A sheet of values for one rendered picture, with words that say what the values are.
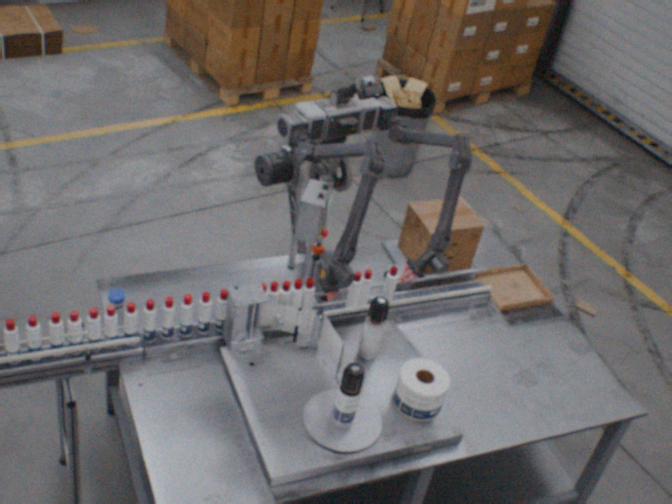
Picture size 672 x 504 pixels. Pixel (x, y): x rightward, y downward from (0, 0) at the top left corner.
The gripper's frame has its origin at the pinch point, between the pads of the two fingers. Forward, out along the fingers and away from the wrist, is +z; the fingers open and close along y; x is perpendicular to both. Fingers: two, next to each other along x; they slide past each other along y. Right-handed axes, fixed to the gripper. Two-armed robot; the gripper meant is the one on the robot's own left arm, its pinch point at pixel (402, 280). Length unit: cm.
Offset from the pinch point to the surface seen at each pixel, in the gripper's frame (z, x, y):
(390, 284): 4.0, -6.4, 2.6
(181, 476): 88, -78, 65
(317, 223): 1, -62, 0
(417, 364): 10, -16, 52
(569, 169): -100, 273, -201
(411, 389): 15, -23, 63
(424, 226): -21.3, 7.7, -22.0
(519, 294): -30, 61, 5
